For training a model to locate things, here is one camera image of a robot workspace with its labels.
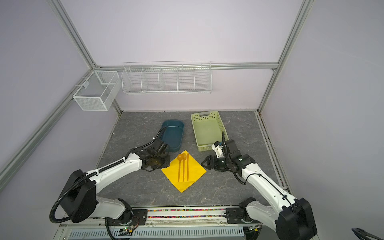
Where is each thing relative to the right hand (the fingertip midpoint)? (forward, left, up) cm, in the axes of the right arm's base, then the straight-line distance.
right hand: (206, 166), depth 78 cm
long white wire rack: (+60, +27, +15) cm, 68 cm away
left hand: (+3, +21, -5) cm, 22 cm away
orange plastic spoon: (+11, +16, -10) cm, 22 cm away
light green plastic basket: (+35, -3, -11) cm, 37 cm away
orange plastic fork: (+13, +14, -12) cm, 22 cm away
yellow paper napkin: (+2, +6, -12) cm, 14 cm away
